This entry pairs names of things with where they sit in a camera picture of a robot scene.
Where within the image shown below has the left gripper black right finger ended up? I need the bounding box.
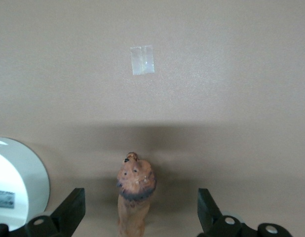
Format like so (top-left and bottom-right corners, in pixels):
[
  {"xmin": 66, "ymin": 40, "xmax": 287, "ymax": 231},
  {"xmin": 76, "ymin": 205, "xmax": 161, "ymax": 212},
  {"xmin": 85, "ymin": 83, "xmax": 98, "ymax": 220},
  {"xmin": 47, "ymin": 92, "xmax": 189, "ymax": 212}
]
[{"xmin": 197, "ymin": 188, "xmax": 293, "ymax": 237}]

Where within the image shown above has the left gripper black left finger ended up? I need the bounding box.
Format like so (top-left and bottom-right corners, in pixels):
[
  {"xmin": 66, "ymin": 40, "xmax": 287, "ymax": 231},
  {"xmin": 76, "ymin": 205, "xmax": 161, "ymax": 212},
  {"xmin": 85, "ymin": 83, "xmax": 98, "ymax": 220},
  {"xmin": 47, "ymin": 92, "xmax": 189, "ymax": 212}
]
[{"xmin": 0, "ymin": 188, "xmax": 86, "ymax": 237}]

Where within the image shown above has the brown lion statue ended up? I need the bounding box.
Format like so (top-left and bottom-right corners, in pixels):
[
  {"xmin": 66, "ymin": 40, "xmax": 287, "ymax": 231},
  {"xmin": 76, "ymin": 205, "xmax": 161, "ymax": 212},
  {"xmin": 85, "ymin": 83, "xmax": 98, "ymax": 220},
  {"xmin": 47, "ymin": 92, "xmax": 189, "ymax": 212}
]
[{"xmin": 115, "ymin": 152, "xmax": 157, "ymax": 237}]

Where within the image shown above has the white round-top stand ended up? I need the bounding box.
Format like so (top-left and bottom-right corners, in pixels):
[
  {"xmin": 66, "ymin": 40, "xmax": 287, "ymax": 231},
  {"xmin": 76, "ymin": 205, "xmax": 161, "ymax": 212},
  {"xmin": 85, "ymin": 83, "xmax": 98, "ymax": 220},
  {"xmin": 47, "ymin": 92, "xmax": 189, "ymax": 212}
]
[{"xmin": 0, "ymin": 137, "xmax": 50, "ymax": 232}]

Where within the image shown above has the clear tape patch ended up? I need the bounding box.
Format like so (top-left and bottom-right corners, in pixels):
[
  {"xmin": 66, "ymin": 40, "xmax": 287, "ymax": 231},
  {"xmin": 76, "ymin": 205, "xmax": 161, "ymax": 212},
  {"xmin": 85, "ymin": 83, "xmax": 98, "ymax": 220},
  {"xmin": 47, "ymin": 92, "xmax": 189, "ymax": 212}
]
[{"xmin": 130, "ymin": 44, "xmax": 155, "ymax": 76}]

